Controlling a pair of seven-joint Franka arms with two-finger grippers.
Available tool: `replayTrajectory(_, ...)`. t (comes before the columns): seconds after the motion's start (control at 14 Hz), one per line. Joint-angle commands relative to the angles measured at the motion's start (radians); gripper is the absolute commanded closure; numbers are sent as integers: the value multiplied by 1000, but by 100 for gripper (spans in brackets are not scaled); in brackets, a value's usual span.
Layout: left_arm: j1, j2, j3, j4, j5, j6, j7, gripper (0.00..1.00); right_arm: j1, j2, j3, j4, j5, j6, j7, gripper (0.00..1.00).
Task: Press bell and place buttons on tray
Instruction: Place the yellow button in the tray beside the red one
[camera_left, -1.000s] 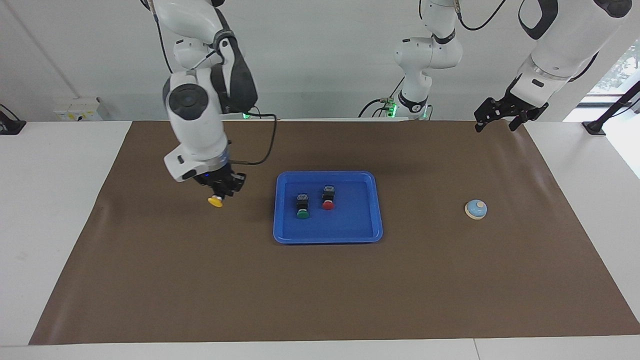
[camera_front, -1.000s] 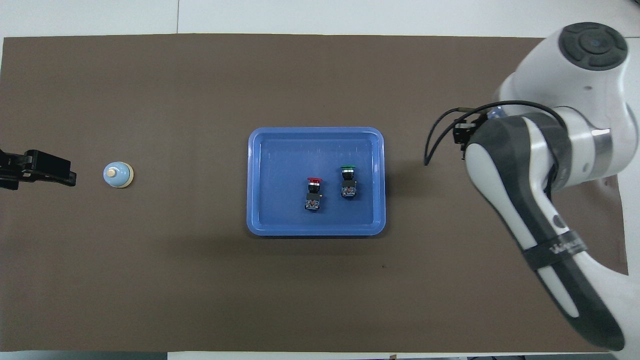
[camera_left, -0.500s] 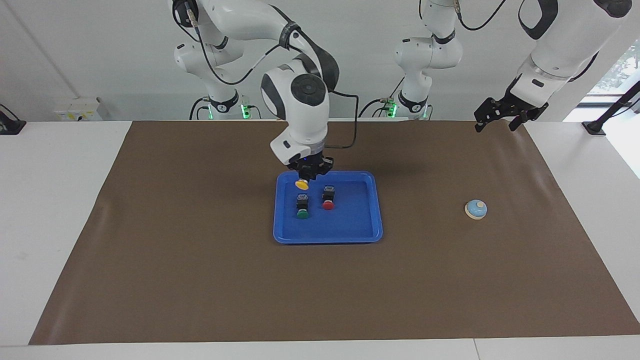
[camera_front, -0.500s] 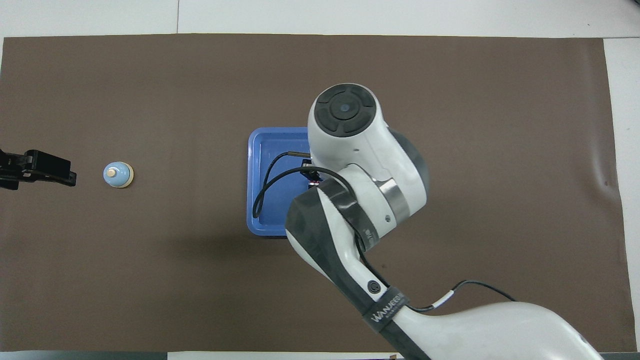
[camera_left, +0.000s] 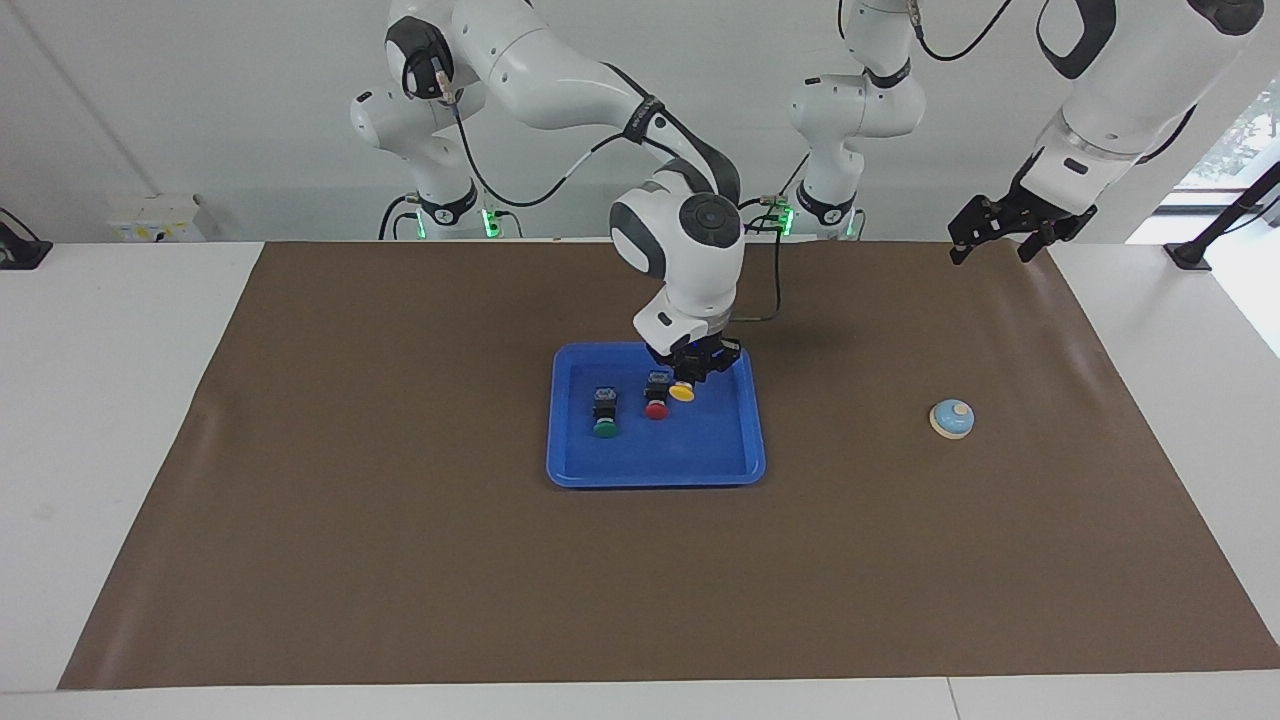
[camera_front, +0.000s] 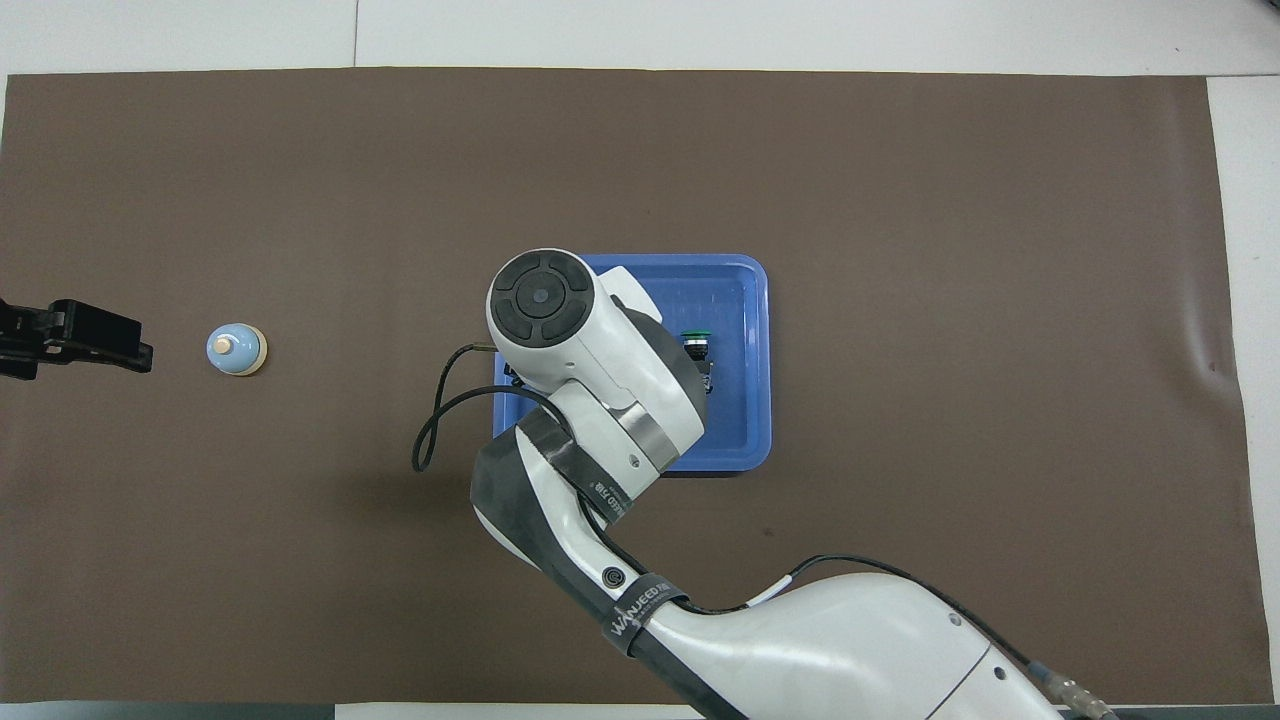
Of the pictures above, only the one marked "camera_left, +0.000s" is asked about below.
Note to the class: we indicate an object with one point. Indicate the blue plastic tray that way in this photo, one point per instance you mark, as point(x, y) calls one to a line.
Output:
point(650, 460)

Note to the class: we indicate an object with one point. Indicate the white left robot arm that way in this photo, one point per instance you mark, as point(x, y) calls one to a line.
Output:
point(1110, 100)

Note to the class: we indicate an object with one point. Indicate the red push button switch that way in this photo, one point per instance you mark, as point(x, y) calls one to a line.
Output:
point(656, 408)

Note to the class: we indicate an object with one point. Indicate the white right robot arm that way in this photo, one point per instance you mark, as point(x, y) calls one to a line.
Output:
point(560, 80)

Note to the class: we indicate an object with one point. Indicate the black clamp stand with rod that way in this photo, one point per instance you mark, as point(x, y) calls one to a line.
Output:
point(1190, 255)

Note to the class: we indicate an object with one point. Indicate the green push button switch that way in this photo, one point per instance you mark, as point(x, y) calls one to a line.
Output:
point(604, 428)

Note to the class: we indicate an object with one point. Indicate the black table clamp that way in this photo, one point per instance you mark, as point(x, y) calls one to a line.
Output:
point(20, 252)

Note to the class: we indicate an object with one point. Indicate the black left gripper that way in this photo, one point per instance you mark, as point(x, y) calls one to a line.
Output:
point(1025, 212)

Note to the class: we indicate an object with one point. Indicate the white wall socket box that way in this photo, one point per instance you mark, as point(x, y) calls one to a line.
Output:
point(150, 220)

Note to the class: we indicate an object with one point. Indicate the window with green trees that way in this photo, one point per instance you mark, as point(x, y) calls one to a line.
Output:
point(1250, 130)

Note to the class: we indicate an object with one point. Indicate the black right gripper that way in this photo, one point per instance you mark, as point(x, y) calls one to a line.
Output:
point(700, 357)

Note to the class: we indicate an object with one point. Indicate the light blue desk bell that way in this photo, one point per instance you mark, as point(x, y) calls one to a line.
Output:
point(952, 420)

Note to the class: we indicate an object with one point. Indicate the brown table mat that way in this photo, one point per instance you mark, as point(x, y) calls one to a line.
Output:
point(640, 580)

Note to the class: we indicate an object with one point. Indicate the yellow push button switch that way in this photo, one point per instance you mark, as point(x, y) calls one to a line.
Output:
point(682, 394)

